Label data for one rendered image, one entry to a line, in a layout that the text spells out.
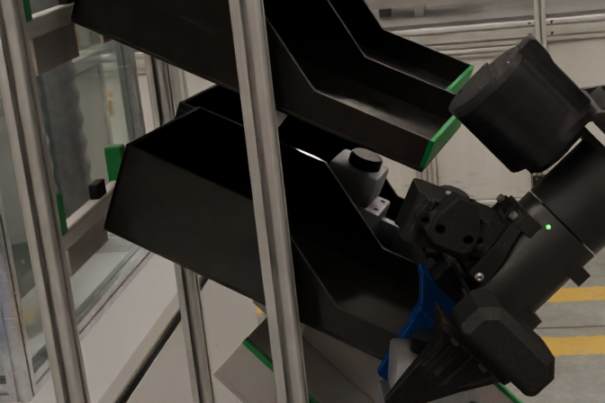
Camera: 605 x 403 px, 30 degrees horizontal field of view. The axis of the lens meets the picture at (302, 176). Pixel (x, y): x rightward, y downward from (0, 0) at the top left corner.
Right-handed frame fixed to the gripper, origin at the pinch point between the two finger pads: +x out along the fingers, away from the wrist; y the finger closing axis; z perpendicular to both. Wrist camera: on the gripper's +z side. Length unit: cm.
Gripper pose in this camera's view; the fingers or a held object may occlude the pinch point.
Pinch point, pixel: (423, 354)
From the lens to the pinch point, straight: 73.8
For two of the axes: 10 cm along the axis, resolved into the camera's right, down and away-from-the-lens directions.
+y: 0.2, 2.2, -9.8
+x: -7.0, 7.0, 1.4
